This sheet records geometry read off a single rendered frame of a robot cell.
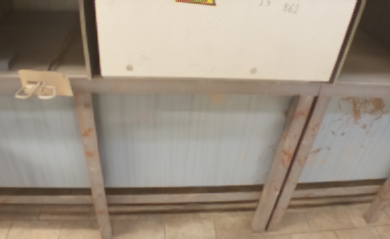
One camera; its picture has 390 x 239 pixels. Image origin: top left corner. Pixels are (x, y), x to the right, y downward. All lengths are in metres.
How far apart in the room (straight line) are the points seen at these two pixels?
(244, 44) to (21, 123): 0.81
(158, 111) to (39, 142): 0.46
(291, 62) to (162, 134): 0.54
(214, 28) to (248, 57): 0.12
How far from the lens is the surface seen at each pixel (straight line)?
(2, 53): 1.14
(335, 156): 1.46
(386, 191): 1.78
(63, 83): 0.94
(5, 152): 1.34
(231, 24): 0.77
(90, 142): 1.13
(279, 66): 0.85
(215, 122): 1.14
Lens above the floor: 1.33
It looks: 37 degrees down
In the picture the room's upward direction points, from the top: 6 degrees clockwise
